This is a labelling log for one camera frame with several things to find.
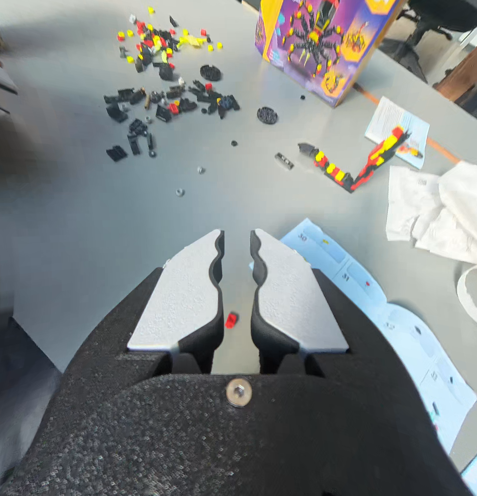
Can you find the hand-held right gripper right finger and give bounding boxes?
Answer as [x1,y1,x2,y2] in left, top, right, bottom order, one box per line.
[250,229,349,374]

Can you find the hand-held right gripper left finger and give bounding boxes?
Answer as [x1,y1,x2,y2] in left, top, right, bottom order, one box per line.
[127,229,226,374]

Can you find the grey adjoining desk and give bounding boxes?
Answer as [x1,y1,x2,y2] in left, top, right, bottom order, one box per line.
[374,50,477,164]

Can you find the light blue instruction booklet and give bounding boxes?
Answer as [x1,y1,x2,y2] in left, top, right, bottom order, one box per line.
[249,218,477,454]

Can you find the red yellow toy model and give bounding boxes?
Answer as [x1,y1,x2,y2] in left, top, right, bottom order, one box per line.
[298,126,412,193]

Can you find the white printed paper bag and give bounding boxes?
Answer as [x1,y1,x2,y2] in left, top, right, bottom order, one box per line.
[386,165,444,243]

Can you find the white curved paper strip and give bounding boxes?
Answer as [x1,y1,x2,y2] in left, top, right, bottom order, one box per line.
[456,263,477,331]

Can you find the white plastic bags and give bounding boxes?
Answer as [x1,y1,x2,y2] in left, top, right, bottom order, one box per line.
[411,160,477,265]

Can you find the small instruction leaflet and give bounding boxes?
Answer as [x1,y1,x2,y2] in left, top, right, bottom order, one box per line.
[364,96,431,170]

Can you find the pile of small toy bricks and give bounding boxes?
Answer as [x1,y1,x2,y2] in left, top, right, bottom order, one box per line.
[103,5,241,162]

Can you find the purple yellow toy box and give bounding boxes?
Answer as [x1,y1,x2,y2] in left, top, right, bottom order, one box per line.
[255,0,408,108]

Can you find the black office chair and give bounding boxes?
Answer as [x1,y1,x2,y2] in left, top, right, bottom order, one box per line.
[378,0,477,83]

